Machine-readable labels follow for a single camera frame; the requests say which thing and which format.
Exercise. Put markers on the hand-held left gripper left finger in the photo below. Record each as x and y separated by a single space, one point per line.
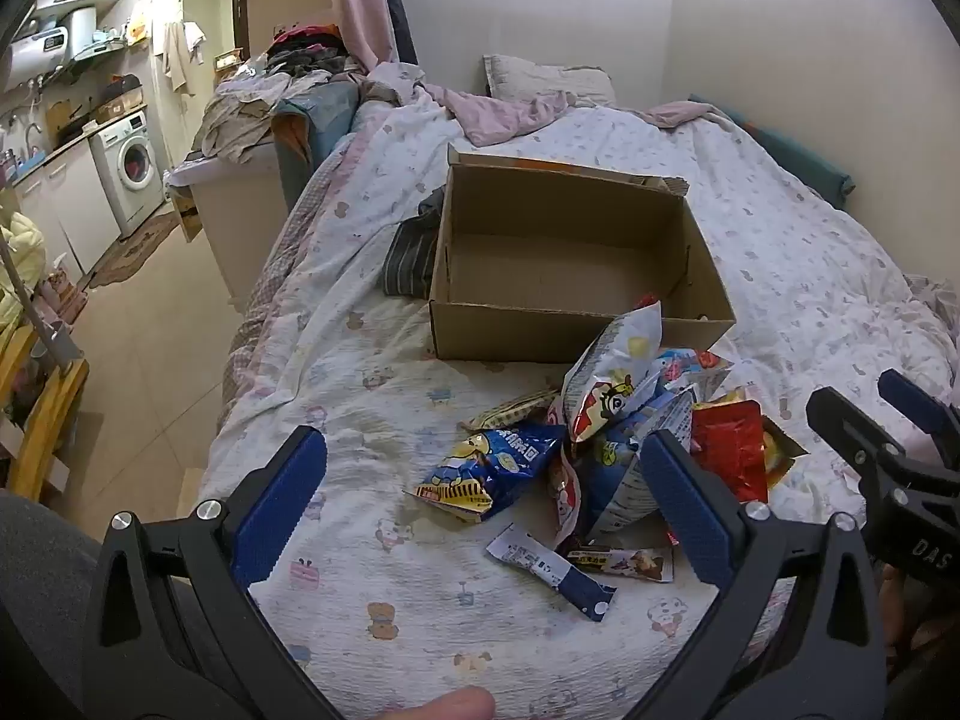
281 495

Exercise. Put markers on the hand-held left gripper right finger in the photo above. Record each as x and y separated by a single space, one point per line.
686 502

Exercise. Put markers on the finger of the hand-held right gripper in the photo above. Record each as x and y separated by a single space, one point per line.
919 405
855 439

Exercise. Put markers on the red snack bag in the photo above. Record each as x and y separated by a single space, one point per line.
727 450

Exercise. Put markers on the blue and white snack bag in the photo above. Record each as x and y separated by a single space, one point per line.
622 480

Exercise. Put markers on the brown and white chocolate bar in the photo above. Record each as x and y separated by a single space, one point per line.
622 562

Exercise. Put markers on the colourful foil snack packet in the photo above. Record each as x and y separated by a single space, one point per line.
694 367

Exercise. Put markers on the white chick print chips bag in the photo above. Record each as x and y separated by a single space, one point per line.
607 382

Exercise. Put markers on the white and blue sachet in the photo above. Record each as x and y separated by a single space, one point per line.
547 566

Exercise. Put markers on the blue cartoon snack packet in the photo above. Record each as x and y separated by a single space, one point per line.
487 465

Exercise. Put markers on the cardboard box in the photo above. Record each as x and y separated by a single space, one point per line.
555 270

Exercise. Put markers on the person's right hand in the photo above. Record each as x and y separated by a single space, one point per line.
900 615

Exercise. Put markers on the person's left hand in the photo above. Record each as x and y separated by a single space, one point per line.
450 706

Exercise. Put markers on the yellow wooden chair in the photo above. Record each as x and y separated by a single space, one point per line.
45 420

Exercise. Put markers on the person's grey trouser leg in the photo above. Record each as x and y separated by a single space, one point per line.
37 600

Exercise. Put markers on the dark striped cloth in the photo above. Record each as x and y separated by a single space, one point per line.
409 255

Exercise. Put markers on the white bedside cabinet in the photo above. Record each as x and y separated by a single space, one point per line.
240 225

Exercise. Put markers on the teal pillow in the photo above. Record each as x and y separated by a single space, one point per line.
802 157

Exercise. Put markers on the brown floor rug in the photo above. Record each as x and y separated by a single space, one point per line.
139 244

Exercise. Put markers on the pale yellow garment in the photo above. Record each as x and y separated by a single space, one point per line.
19 255

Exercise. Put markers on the white kitchen cabinets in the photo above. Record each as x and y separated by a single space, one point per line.
67 202

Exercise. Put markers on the white washing machine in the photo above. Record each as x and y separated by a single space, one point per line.
127 165

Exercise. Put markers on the grey-blue cushion with orange lining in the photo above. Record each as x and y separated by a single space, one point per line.
322 120

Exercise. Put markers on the pile of light clothes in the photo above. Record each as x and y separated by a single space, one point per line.
240 116

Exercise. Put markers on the pink blanket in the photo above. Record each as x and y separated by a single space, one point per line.
502 116

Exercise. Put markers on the pile of dark clothes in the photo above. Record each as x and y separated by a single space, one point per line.
307 52

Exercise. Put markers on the hanging white towel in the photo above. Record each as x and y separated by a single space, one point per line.
180 60

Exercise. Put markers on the grey pillow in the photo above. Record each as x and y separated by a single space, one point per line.
540 79

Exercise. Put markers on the white water heater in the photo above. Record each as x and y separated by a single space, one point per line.
41 56

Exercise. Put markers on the pink curtain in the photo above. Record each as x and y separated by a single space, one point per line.
356 0

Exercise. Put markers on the grey metal bracket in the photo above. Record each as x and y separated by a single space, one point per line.
52 337

